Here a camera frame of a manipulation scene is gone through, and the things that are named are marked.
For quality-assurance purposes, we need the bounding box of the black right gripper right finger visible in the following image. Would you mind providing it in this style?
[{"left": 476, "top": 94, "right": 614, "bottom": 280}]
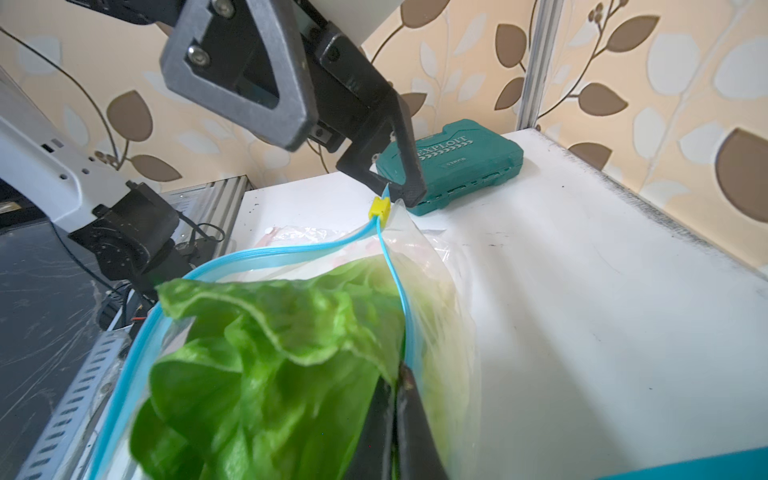
[{"left": 395, "top": 363, "right": 448, "bottom": 480}]

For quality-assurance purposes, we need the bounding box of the green plastic tool case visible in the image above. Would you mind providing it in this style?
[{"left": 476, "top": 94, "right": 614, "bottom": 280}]
[{"left": 409, "top": 119, "right": 524, "bottom": 216}]

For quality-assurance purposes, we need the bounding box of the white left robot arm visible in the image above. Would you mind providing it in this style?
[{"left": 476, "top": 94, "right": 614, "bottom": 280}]
[{"left": 1, "top": 0, "right": 427, "bottom": 296}]

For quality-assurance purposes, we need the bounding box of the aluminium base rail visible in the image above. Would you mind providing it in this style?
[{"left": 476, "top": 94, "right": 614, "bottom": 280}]
[{"left": 0, "top": 173, "right": 253, "bottom": 480}]

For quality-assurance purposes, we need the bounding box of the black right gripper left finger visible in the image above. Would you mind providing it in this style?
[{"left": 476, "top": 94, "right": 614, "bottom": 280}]
[{"left": 343, "top": 378, "right": 395, "bottom": 480}]

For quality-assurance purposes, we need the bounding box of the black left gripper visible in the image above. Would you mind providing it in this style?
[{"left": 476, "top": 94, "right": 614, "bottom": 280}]
[{"left": 80, "top": 1, "right": 427, "bottom": 207}]

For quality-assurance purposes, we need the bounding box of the clear blue-zip zipper bag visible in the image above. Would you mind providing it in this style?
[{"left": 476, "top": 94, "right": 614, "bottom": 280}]
[{"left": 86, "top": 187, "right": 480, "bottom": 479}]

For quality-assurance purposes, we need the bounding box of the clear pink-zip dotted bag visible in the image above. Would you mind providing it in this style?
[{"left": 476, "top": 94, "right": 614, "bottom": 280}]
[{"left": 255, "top": 226, "right": 340, "bottom": 248}]

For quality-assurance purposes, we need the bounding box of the teal plastic basket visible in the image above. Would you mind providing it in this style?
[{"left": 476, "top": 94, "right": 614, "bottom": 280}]
[{"left": 606, "top": 447, "right": 767, "bottom": 480}]

